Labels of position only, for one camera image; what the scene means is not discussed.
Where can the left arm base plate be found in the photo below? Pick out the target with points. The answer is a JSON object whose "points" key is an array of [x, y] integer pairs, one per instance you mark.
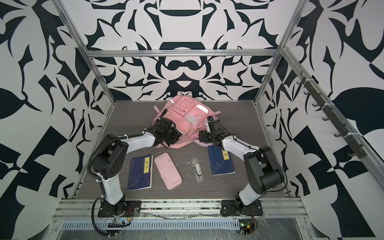
{"points": [[121, 209]]}

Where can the left circuit board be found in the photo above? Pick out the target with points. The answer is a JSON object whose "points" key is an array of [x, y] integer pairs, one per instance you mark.
{"points": [[119, 223]]}

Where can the clear plastic eraser case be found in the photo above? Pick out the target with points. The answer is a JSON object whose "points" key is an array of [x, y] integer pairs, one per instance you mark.
{"points": [[197, 169]]}

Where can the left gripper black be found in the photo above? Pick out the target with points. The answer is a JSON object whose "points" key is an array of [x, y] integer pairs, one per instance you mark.
{"points": [[177, 134]]}

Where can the blue book yellow label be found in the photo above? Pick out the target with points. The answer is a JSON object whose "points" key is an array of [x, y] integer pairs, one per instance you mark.
{"points": [[220, 161]]}

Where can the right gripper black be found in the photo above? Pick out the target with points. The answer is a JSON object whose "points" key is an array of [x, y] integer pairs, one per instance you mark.
{"points": [[203, 135]]}

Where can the aluminium frame rail front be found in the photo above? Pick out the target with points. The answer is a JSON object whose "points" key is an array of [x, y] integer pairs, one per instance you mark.
{"points": [[167, 209]]}

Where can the pink student backpack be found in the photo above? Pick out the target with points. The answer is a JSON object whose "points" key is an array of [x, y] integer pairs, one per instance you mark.
{"points": [[190, 117]]}

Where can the blue book left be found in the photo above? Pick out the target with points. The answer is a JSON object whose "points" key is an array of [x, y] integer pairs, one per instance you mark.
{"points": [[141, 172]]}

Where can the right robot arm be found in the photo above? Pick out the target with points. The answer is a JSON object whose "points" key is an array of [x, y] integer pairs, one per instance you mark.
{"points": [[264, 172]]}

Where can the right circuit board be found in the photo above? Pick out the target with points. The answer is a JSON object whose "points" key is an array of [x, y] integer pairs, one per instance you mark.
{"points": [[248, 227]]}

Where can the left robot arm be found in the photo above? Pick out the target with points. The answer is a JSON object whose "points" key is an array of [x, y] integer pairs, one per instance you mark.
{"points": [[107, 160]]}

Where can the pink pencil case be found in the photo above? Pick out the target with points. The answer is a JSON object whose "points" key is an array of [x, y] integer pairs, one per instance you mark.
{"points": [[168, 171]]}

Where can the wall hook rail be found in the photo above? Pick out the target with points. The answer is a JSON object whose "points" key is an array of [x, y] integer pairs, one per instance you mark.
{"points": [[335, 116]]}

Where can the circuit board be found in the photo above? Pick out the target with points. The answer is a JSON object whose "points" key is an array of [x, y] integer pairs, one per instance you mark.
{"points": [[119, 223], [248, 227]]}

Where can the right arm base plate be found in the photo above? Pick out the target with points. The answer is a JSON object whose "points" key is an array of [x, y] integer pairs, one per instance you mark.
{"points": [[237, 208]]}

